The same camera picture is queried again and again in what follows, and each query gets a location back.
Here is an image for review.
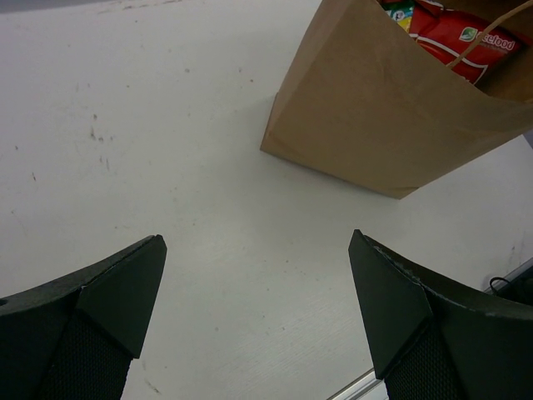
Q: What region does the red snack bag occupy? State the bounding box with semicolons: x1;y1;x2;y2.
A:
409;1;531;85

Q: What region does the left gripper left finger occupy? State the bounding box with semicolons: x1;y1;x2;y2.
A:
1;235;167;399

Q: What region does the green snack packet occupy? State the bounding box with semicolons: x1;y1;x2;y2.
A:
381;0;415;33

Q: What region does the brown paper bag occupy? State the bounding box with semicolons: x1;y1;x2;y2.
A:
261;1;532;198

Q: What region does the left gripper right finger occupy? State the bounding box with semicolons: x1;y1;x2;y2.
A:
347;228;533;400

